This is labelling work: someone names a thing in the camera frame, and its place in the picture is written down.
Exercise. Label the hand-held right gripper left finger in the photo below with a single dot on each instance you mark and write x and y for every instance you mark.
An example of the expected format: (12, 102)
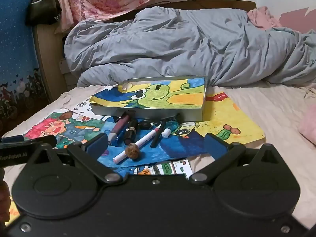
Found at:
(97, 144)

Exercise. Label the black and white colouring sheet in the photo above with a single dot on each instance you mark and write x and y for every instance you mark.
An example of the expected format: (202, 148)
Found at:
(82, 107)

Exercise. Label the green bottle with white cap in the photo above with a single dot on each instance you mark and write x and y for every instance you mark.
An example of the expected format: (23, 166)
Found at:
(166, 132)

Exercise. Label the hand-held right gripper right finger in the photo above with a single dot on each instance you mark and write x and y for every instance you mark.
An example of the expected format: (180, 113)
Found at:
(217, 148)

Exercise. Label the black round object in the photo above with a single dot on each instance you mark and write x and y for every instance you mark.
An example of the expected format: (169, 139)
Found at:
(146, 124)

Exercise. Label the green dinosaur drawing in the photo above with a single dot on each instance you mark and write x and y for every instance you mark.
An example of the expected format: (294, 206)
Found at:
(153, 96)

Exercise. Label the pink and white marker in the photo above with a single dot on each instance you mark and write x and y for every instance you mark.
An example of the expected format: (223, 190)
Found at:
(138, 145)

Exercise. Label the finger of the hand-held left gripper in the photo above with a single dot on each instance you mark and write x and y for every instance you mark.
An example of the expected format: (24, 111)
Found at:
(37, 142)

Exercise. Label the pink crumpled cloth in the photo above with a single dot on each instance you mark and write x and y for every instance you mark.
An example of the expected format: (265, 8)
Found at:
(261, 17)

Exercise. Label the person's left hand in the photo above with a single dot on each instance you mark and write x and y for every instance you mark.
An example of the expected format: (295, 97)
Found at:
(4, 200)

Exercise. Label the pink floral cloth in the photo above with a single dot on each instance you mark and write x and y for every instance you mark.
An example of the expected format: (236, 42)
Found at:
(103, 2)

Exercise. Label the yellow and blue drawing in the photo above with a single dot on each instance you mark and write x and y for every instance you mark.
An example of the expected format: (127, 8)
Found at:
(234, 126)

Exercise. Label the blue printed curtain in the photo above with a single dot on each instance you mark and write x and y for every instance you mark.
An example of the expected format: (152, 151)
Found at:
(14, 42)

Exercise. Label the black lipstick with gold band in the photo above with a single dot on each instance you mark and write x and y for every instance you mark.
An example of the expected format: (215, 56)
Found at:
(130, 133)

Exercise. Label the pink wall sticker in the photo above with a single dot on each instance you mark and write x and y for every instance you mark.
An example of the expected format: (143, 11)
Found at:
(296, 19)

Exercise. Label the brown walnut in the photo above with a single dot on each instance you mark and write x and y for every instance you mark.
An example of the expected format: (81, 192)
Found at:
(133, 150)

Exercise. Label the red-haired girl drawing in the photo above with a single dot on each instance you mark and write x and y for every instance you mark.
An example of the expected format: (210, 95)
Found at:
(49, 128)

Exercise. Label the comic panel drawing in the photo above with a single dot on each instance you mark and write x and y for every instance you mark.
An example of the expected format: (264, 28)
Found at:
(170, 169)

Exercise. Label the thin black pen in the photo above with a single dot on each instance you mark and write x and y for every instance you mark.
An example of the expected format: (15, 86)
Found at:
(158, 135)

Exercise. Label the grey duvet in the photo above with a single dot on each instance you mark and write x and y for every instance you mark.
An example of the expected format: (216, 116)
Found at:
(172, 42)

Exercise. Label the yellow green drawing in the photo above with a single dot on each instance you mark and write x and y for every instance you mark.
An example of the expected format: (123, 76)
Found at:
(12, 211)

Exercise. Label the silver metal tin box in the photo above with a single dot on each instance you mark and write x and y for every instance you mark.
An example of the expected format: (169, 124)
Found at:
(148, 112)

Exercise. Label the black hanging bag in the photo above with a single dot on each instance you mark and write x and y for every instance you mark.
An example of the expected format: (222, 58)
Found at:
(44, 9)

